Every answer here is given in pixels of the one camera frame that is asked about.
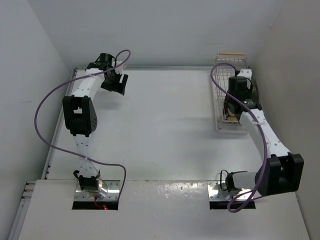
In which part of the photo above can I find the white drip tray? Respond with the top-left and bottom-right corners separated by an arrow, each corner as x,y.
210,69 -> 247,135

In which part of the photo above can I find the white wire dish rack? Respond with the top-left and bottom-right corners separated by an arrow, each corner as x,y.
211,52 -> 252,134

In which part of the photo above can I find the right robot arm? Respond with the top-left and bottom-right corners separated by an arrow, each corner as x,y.
224,76 -> 304,197

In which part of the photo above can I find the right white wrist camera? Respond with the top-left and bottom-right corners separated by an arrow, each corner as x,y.
236,68 -> 253,79

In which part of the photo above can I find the grey rimmed cream plate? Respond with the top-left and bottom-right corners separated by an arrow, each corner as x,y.
251,76 -> 260,104

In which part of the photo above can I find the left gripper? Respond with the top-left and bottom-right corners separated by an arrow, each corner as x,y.
101,69 -> 128,95

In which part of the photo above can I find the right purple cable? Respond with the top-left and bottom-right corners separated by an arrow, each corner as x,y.
209,62 -> 267,213

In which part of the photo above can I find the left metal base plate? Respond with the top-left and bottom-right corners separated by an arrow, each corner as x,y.
73,180 -> 120,202

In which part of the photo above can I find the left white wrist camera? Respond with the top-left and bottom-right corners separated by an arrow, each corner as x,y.
112,59 -> 126,74

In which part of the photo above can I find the purple cable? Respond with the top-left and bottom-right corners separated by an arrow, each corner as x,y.
34,49 -> 132,200
209,62 -> 267,213

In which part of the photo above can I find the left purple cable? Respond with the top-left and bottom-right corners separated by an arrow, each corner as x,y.
34,49 -> 132,200

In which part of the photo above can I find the black rimmed patterned plate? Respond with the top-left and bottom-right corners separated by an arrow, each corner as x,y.
223,95 -> 240,122

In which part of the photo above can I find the metal base plate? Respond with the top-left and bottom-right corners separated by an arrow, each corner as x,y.
73,180 -> 120,202
207,180 -> 252,202

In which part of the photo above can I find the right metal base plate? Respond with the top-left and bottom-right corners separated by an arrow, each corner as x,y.
207,180 -> 252,202

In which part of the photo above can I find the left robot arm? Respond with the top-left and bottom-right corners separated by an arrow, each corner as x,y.
62,53 -> 129,200

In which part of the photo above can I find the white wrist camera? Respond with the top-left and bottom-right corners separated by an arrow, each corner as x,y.
236,68 -> 253,79
112,59 -> 126,74

